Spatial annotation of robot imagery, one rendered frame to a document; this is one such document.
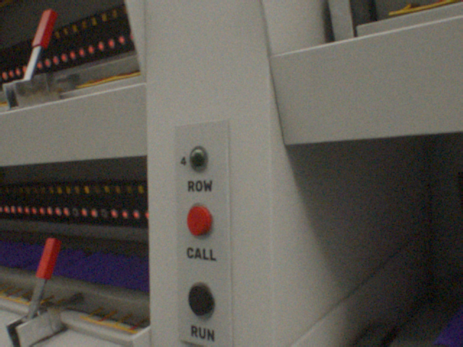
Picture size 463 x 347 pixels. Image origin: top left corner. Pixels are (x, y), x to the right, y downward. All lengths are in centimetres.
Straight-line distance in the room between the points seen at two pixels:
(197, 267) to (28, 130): 22
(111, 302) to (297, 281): 24
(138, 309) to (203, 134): 21
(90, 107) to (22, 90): 11
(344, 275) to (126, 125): 17
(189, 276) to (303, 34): 15
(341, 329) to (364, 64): 15
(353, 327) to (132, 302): 20
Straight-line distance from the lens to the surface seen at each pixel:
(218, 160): 29
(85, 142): 41
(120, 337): 45
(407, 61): 24
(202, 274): 30
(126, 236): 65
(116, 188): 64
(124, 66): 48
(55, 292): 57
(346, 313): 33
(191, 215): 30
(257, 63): 28
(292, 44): 29
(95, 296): 51
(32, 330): 50
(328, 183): 31
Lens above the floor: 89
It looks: 1 degrees up
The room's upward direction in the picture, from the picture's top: 1 degrees counter-clockwise
